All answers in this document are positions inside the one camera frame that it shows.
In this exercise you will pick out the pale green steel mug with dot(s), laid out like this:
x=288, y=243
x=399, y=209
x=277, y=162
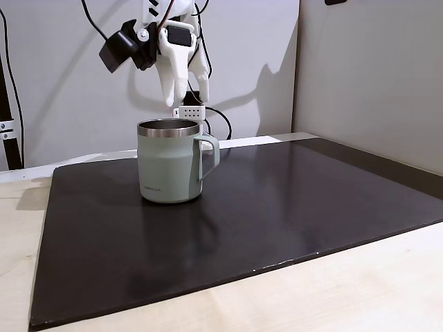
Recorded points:
x=166, y=166

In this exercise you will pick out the black table mat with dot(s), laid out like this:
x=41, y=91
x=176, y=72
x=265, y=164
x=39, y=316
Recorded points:
x=277, y=214

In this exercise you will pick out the black stand pole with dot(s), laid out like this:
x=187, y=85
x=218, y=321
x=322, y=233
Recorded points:
x=8, y=138

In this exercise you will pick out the black camera box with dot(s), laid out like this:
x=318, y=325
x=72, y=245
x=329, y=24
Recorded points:
x=117, y=50

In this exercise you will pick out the black wall fixture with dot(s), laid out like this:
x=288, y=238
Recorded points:
x=335, y=1

